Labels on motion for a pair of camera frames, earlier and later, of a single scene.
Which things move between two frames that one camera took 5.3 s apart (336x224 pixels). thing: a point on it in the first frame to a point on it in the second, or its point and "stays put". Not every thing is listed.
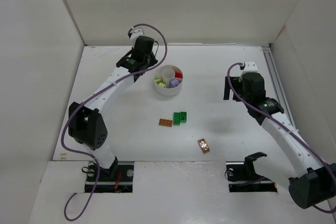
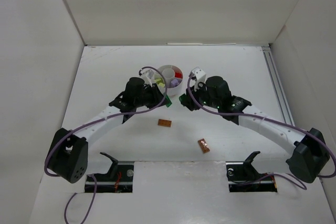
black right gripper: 233,87 to 189,98
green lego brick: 176,118 to 168,102
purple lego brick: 174,82 stays put
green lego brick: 183,116 to 182,98
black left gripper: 148,60 to 157,96
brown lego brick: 165,123 stays put
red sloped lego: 179,75 stays put
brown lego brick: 203,146 stays put
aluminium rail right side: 279,86 stays put
